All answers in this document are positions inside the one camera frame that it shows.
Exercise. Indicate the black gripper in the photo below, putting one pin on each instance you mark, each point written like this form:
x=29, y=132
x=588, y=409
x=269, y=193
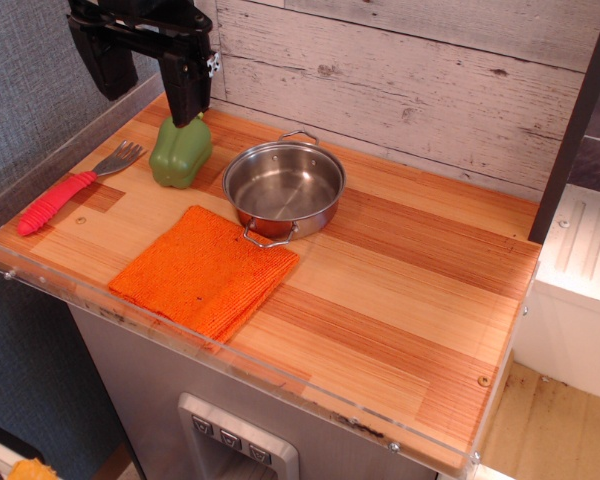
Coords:
x=103, y=30

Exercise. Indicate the green toy bell pepper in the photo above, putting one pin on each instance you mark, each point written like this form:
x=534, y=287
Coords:
x=179, y=153

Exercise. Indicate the fork with red handle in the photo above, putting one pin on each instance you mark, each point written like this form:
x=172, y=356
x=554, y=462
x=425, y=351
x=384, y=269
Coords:
x=43, y=209

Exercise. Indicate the stainless steel pot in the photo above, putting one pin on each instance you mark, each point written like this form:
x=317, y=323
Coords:
x=284, y=190

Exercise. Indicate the silver dispenser panel with buttons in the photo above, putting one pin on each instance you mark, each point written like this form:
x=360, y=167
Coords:
x=223, y=443

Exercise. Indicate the orange knitted cloth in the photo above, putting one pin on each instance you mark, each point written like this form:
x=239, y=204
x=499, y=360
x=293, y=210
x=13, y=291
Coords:
x=203, y=275

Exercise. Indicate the white toy sink unit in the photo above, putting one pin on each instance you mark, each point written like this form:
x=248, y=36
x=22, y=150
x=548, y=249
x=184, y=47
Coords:
x=558, y=332

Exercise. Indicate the yellow object at corner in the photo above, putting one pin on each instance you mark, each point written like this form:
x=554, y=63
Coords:
x=31, y=469

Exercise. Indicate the dark right post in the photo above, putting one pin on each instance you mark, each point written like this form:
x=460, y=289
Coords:
x=583, y=110

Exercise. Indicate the clear acrylic table guard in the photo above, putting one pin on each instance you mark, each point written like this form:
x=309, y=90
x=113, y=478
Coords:
x=369, y=357

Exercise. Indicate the grey toy fridge cabinet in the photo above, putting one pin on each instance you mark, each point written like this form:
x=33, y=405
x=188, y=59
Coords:
x=145, y=377

